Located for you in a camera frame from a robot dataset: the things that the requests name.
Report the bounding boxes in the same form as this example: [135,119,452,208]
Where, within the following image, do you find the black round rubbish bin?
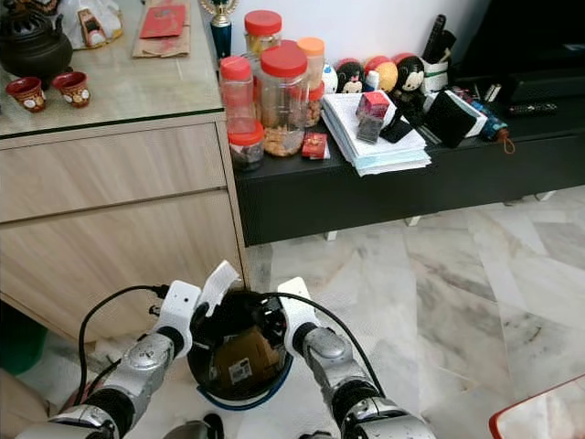
[187,288,293,412]

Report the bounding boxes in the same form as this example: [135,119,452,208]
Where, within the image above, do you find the brown cardboard box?
[210,327,281,388]

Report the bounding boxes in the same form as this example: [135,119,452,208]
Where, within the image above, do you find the small dark jar red lid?
[228,123,267,174]

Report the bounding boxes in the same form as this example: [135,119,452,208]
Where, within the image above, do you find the black low TV console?
[233,84,585,246]

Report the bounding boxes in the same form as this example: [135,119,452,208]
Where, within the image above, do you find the small red card packet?
[302,133,330,162]

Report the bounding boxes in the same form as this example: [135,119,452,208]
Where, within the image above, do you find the white paper stack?
[320,91,432,177]

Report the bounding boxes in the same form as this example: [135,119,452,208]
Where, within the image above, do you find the light wooden cabinet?
[0,0,250,345]

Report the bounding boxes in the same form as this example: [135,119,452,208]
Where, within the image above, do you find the small dark box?
[356,116,386,145]

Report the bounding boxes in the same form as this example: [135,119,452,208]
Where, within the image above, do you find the large snack jar red lid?
[258,43,311,159]

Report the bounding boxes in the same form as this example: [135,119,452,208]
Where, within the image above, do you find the slim jar red lid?
[219,56,256,134]

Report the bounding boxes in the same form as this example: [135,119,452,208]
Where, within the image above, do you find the red cube box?
[356,90,392,121]

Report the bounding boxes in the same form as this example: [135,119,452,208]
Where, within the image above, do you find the black white mouse figurine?
[393,54,427,97]
[334,59,367,95]

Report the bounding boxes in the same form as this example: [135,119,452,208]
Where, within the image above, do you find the green container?
[0,302,49,377]

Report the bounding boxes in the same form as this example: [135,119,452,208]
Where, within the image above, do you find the black wallet white edge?
[423,89,482,149]

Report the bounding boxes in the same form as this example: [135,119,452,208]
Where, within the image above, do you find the person leg beige trousers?
[0,370,61,439]

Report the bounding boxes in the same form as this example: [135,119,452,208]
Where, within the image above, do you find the jar orange lid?
[297,37,327,90]

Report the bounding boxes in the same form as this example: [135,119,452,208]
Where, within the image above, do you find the white remote holder cup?
[420,57,450,93]

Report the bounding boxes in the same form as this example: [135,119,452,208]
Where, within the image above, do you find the short jar red lid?
[244,10,283,56]

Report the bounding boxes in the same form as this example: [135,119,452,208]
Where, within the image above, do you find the brown envelope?
[133,0,194,59]

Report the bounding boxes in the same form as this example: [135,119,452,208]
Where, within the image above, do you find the gold trophy blue stem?
[199,0,239,61]

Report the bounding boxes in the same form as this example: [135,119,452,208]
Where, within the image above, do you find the black remote control upright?
[420,13,457,63]

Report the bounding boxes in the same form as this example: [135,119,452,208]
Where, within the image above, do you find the black flat remote control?
[507,102,559,117]

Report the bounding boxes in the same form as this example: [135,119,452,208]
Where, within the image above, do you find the black iron teapot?
[1,4,77,82]

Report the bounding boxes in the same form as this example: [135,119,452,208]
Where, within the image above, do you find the black television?
[452,0,585,80]

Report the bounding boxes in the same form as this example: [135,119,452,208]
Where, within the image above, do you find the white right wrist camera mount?
[279,277,322,356]

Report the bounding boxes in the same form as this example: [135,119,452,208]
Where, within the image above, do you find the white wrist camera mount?
[279,277,322,356]
[159,280,204,333]

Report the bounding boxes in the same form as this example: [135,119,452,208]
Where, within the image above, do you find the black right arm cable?
[265,291,387,396]

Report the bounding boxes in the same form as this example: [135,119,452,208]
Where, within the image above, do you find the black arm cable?
[265,291,387,396]
[78,284,175,405]

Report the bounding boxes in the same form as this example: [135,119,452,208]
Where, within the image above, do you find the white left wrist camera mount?
[159,280,204,333]

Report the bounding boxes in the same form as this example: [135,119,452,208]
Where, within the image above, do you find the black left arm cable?
[78,284,175,405]

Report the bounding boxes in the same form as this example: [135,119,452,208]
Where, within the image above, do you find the marble table red frame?
[489,373,585,439]

